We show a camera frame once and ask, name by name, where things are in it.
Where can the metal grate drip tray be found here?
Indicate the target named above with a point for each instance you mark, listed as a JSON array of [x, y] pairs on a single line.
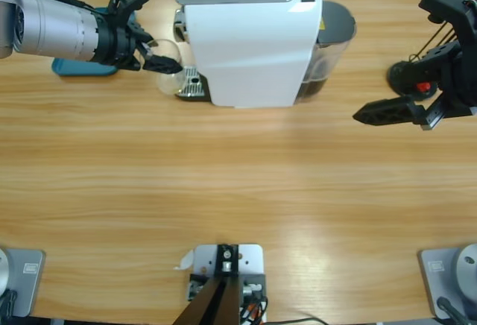
[[194, 87]]

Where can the white mount block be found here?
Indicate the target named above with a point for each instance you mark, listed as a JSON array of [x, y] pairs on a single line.
[[249, 261]]

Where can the red coffee capsule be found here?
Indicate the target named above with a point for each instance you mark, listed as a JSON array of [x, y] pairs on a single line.
[[422, 87]]

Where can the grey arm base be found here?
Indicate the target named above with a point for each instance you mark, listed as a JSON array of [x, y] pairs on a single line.
[[33, 284], [443, 284]]

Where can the white paper tag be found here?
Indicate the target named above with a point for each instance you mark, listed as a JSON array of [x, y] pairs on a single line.
[[185, 261]]

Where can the clear water tank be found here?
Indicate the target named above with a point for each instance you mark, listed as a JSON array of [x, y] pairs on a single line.
[[335, 23]]

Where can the clear glass cup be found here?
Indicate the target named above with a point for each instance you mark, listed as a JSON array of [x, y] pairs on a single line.
[[167, 86]]

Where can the black clamp bracket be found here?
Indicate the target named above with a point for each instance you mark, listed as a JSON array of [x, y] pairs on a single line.
[[257, 284]]

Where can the teal plastic tray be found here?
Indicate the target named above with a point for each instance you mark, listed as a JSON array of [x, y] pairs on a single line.
[[74, 71]]

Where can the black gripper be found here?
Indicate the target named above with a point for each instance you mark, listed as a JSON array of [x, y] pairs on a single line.
[[115, 41], [460, 90]]

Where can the black capsule holder with rods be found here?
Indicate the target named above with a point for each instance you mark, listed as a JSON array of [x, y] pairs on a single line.
[[398, 75]]

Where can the dark camera post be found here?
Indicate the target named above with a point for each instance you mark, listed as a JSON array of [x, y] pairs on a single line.
[[216, 302]]

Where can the white capsule coffee machine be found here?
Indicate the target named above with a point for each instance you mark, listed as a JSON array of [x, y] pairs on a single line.
[[242, 53]]

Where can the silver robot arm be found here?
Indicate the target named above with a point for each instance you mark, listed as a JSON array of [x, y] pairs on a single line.
[[48, 27]]

